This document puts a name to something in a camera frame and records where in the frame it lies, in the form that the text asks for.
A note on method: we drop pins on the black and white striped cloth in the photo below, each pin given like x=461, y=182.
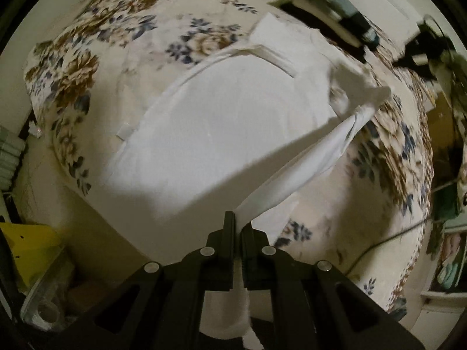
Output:
x=346, y=18

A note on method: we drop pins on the clear plastic container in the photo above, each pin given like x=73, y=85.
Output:
x=47, y=299

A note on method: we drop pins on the light green curtain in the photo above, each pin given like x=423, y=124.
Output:
x=11, y=156

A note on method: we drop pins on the white t-shirt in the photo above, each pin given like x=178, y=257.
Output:
x=219, y=135

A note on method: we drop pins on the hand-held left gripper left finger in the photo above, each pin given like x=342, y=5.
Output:
x=228, y=240

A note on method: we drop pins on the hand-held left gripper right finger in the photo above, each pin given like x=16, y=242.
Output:
x=245, y=251

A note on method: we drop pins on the yellow plastic bag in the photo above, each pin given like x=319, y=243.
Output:
x=29, y=244

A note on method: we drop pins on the wooden cabinet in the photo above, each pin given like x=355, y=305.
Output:
x=439, y=135

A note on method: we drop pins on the floral fleece blanket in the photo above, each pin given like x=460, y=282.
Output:
x=73, y=73

